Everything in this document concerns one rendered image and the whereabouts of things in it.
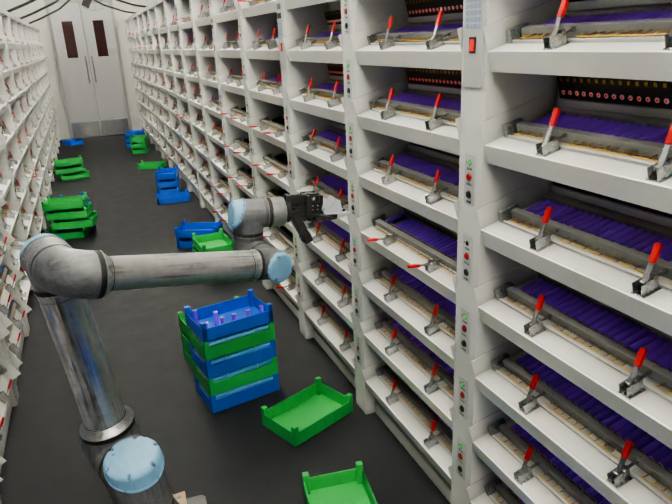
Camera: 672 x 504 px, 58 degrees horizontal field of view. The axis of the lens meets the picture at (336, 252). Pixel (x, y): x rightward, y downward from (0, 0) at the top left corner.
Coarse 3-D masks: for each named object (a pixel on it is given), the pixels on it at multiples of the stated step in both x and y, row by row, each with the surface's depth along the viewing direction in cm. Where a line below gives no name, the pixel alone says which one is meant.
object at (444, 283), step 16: (384, 208) 211; (400, 208) 213; (368, 224) 210; (384, 256) 197; (400, 256) 184; (416, 256) 181; (416, 272) 177; (432, 272) 170; (432, 288) 171; (448, 288) 160
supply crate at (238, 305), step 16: (224, 304) 253; (240, 304) 257; (256, 304) 256; (192, 320) 237; (208, 320) 248; (240, 320) 236; (256, 320) 240; (272, 320) 244; (208, 336) 230; (224, 336) 234
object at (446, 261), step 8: (376, 224) 209; (384, 224) 203; (392, 232) 198; (400, 232) 194; (408, 240) 188; (416, 240) 185; (408, 248) 186; (416, 248) 183; (424, 248) 179; (432, 248) 178; (432, 256) 176; (440, 256) 172; (448, 264) 168; (456, 264) 165; (448, 272) 166
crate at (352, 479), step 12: (360, 468) 197; (312, 480) 196; (324, 480) 197; (336, 480) 198; (348, 480) 199; (360, 480) 198; (312, 492) 196; (324, 492) 196; (336, 492) 196; (348, 492) 195; (360, 492) 195; (372, 492) 188
